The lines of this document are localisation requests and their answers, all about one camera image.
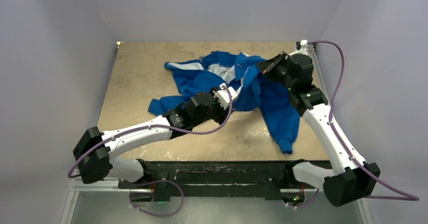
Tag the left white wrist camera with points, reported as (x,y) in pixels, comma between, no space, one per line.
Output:
(226,95)

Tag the right side aluminium rail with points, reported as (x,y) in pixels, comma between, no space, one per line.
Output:
(319,80)

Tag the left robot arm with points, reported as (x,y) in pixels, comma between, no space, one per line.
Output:
(97,154)

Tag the blue zip jacket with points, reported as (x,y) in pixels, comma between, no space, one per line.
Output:
(254,89)

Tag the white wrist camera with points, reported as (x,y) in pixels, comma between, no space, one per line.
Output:
(226,95)
(301,47)

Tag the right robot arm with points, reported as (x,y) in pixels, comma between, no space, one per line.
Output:
(350,177)

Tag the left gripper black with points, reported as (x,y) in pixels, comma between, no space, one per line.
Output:
(222,114)

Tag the aluminium frame rail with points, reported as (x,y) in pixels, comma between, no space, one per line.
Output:
(83,184)

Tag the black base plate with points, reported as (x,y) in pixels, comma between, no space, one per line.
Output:
(176,191)

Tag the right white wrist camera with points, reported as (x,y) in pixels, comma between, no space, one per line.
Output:
(301,47)

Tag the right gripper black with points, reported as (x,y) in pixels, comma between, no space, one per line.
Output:
(268,67)

